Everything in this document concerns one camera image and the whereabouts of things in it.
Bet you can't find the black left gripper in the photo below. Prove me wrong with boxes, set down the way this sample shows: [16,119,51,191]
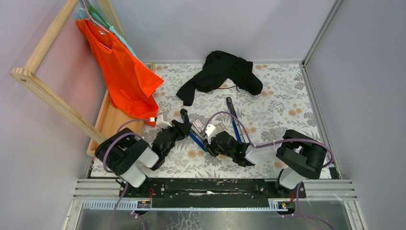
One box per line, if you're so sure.
[161,120,192,158]

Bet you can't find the blue stapler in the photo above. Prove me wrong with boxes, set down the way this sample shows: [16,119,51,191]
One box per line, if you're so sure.
[180,108,207,152]
[226,97,245,142]

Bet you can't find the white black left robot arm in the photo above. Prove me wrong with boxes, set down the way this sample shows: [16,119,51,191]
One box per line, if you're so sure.
[95,115,192,197]

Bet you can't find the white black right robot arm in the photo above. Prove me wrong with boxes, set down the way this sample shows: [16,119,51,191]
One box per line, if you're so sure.
[203,129,328,197]

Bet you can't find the orange t-shirt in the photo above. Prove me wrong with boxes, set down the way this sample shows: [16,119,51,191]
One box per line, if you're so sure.
[76,19,164,126]

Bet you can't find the black crumpled garment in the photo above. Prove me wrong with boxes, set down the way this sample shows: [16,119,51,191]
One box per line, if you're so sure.
[176,51,263,106]

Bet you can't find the wooden tray base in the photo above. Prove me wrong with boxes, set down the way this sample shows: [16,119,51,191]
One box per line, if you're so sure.
[87,63,155,157]

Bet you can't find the floral tablecloth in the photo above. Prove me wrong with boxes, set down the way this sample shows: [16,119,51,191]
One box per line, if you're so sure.
[90,63,332,179]

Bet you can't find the pink clothes hanger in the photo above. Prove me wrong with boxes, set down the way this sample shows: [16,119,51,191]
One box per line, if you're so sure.
[76,0,114,54]

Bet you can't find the teal hanging garment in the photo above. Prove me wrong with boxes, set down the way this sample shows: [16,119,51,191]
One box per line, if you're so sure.
[79,5,138,59]

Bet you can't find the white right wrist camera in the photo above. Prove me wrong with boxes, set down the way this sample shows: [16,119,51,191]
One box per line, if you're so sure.
[204,124,217,141]

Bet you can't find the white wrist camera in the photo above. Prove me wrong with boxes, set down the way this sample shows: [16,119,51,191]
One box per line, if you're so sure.
[156,115,172,129]
[204,124,217,141]

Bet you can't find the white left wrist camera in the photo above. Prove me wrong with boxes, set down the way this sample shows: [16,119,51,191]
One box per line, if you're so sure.
[156,115,172,129]

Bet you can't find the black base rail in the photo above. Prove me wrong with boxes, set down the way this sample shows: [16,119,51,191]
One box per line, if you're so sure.
[119,178,306,208]

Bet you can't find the wooden clothes rack frame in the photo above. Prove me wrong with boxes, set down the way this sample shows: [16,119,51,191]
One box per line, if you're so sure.
[9,0,127,152]

